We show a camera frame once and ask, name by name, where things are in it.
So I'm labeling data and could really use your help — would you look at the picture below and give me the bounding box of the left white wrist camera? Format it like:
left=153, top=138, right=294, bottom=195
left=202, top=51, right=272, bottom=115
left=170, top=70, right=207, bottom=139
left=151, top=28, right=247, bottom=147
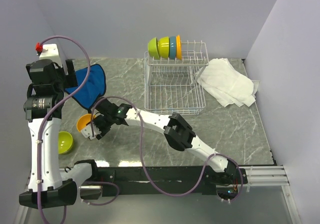
left=35, top=42, right=68, bottom=75

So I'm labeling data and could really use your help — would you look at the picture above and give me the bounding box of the blue shallow bowl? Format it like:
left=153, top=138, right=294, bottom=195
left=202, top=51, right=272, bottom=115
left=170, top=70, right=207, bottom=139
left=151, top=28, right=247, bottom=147
left=168, top=36, right=177, bottom=60

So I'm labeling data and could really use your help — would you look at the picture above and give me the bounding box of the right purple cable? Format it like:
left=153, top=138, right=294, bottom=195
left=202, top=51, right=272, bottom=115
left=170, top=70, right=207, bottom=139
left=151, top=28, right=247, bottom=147
left=90, top=96, right=244, bottom=203

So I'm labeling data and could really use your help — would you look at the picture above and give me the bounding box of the white towel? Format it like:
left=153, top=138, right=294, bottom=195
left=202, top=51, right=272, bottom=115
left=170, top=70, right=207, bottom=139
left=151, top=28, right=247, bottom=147
left=197, top=58, right=260, bottom=107

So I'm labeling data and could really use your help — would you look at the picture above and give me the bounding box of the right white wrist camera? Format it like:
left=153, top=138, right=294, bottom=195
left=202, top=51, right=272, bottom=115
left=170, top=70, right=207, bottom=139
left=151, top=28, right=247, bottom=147
left=80, top=124, right=101, bottom=140

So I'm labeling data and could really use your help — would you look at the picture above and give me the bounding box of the white wire dish rack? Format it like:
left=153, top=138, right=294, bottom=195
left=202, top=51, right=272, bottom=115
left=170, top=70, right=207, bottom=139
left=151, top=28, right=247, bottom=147
left=144, top=40, right=209, bottom=115

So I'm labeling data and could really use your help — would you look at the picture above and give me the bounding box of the black base beam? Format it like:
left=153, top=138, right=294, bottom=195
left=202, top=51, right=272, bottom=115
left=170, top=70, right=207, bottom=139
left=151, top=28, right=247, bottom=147
left=94, top=166, right=248, bottom=195

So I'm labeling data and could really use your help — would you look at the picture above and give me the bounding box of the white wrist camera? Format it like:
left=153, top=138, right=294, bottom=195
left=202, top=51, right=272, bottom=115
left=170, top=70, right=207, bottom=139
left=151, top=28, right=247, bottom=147
left=35, top=42, right=68, bottom=75
left=80, top=124, right=101, bottom=140

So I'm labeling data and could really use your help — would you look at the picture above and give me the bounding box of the orange shallow bowl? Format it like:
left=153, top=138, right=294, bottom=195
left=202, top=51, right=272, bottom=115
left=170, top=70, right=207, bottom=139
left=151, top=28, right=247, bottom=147
left=176, top=35, right=182, bottom=60

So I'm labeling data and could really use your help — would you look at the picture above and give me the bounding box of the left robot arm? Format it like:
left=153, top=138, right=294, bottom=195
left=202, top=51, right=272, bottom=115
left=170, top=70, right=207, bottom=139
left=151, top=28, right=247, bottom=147
left=18, top=59, right=100, bottom=209

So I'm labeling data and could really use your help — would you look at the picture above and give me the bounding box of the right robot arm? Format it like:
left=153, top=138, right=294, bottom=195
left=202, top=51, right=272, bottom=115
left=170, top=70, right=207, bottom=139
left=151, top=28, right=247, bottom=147
left=91, top=97, right=245, bottom=186

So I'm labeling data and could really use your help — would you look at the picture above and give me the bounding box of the green shallow bowl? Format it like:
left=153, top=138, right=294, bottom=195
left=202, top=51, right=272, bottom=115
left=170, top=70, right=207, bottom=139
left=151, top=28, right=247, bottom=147
left=157, top=36, right=170, bottom=59

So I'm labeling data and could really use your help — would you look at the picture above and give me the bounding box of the blue cloth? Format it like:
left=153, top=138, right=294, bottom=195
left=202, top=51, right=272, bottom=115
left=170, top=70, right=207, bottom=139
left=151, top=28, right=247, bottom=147
left=64, top=64, right=107, bottom=110

